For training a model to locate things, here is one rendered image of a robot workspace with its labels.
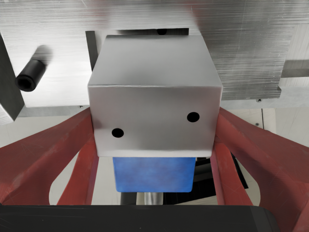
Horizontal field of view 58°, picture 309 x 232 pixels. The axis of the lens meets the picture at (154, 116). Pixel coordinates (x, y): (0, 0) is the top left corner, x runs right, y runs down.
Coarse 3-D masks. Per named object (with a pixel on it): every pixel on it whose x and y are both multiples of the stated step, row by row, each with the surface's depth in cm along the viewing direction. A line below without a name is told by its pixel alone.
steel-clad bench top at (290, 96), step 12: (288, 96) 28; (300, 96) 28; (24, 108) 27; (36, 108) 27; (48, 108) 27; (60, 108) 27; (72, 108) 28; (84, 108) 28; (228, 108) 28; (240, 108) 28; (252, 108) 28
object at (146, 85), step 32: (96, 64) 11; (128, 64) 11; (160, 64) 11; (192, 64) 12; (96, 96) 10; (128, 96) 10; (160, 96) 10; (192, 96) 10; (96, 128) 11; (128, 128) 11; (160, 128) 11; (192, 128) 11; (128, 160) 14; (160, 160) 14; (192, 160) 14; (160, 192) 17
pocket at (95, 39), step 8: (88, 32) 15; (96, 32) 17; (104, 32) 17; (112, 32) 17; (120, 32) 17; (128, 32) 17; (136, 32) 17; (144, 32) 17; (152, 32) 17; (160, 32) 18; (168, 32) 17; (176, 32) 17; (184, 32) 16; (88, 40) 15; (96, 40) 17; (104, 40) 17; (88, 48) 15; (96, 48) 17; (96, 56) 17
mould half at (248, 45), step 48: (0, 0) 13; (48, 0) 13; (96, 0) 13; (144, 0) 13; (192, 0) 14; (240, 0) 14; (288, 0) 14; (48, 48) 15; (240, 48) 15; (48, 96) 16; (240, 96) 17
